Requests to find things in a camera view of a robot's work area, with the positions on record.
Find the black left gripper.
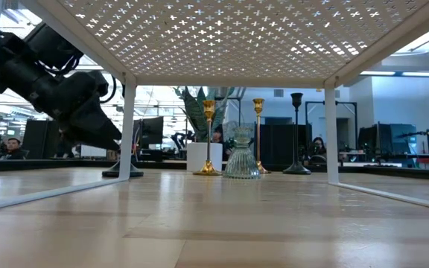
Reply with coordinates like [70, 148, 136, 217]
[42, 70, 122, 151]

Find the short gold candlestick holder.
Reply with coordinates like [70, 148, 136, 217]
[192, 99, 223, 176]

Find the ribbed glass candle holder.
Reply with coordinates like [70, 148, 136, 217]
[223, 126, 261, 180]

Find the tall gold candlestick holder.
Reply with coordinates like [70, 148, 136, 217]
[252, 98, 272, 175]

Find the tall black candlestick holder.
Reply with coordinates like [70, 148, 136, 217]
[282, 92, 312, 176]

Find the white cabinet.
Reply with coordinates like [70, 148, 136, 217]
[80, 144, 107, 158]

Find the black computer monitor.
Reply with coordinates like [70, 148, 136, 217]
[133, 116, 165, 147]

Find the black partition panel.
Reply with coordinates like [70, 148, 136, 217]
[22, 118, 61, 160]
[254, 123, 312, 166]

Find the artificial plant in white pot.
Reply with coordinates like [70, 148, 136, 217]
[173, 86, 236, 173]

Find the white perforated metal shelf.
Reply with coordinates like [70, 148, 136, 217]
[0, 0, 429, 213]

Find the black gantry frame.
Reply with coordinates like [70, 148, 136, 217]
[305, 100, 359, 165]

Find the black aluminium table frame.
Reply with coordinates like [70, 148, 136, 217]
[0, 159, 429, 183]

